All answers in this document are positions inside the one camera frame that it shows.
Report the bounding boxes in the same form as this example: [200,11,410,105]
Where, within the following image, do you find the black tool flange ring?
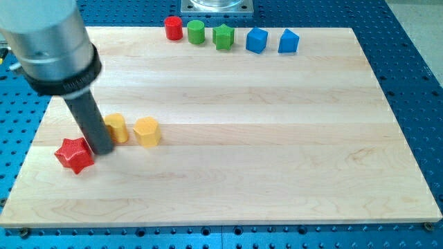
[24,44,102,95]

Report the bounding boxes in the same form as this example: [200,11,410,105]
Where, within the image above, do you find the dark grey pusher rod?
[64,90,114,155]

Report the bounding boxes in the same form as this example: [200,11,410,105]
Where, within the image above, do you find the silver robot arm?
[1,0,114,155]

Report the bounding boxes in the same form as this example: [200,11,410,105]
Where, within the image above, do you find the yellow hexagon block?
[133,117,161,147]

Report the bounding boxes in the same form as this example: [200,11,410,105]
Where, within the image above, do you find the red star block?
[54,138,94,174]

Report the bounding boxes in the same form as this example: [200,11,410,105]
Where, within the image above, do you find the red cylinder block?
[163,16,183,40]

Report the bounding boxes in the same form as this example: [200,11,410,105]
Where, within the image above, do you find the wooden board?
[1,27,442,228]

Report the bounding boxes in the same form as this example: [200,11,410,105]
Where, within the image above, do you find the green cylinder block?
[187,20,206,45]

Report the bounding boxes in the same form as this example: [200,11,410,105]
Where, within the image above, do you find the green star block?
[213,24,235,50]

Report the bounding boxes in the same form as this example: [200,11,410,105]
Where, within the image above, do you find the blue cube block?
[246,28,268,54]

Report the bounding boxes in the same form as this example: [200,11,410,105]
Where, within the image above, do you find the blue triangle block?
[278,29,300,53]

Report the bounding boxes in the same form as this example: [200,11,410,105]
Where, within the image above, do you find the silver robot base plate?
[180,0,254,14]

